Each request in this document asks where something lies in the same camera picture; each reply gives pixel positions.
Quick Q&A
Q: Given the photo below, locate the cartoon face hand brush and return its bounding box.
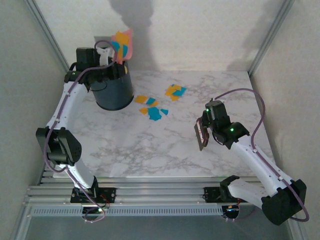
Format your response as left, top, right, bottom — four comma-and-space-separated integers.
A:
194, 116, 211, 152

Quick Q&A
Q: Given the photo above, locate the aluminium frame post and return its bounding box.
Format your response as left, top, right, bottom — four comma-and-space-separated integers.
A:
246, 0, 296, 77
23, 0, 76, 79

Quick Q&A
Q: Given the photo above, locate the slotted grey cable duct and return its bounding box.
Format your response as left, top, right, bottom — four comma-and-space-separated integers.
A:
28, 206, 225, 217

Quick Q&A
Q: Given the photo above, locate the dark round waste bin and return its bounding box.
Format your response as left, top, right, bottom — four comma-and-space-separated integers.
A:
88, 59, 135, 111

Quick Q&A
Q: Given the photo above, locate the pink dustpan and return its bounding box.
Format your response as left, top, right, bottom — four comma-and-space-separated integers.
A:
111, 28, 134, 65

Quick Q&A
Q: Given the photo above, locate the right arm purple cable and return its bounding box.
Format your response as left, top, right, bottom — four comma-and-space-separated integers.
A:
215, 88, 310, 223

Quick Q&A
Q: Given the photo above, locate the aluminium table edge rail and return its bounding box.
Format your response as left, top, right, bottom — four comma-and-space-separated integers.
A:
37, 72, 81, 186

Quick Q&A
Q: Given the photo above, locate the aluminium frame leg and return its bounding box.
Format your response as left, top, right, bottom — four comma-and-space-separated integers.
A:
286, 212, 310, 240
8, 203, 35, 240

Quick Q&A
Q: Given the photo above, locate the wide aluminium base extrusion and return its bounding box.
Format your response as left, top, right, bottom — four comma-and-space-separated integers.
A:
23, 176, 301, 208

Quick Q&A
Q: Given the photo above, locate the shiny round base disc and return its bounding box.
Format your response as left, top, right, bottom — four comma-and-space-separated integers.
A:
221, 204, 241, 221

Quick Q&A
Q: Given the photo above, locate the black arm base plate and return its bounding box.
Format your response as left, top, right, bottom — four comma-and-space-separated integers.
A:
70, 187, 117, 204
203, 186, 242, 204

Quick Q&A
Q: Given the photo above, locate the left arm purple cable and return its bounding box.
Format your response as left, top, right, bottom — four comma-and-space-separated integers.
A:
43, 39, 120, 224

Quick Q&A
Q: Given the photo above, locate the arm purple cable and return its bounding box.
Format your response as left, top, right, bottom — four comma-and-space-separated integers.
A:
43, 39, 120, 224
215, 88, 310, 223

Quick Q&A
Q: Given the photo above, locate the large blue paper scrap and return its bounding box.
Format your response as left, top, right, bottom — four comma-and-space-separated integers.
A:
147, 106, 162, 123

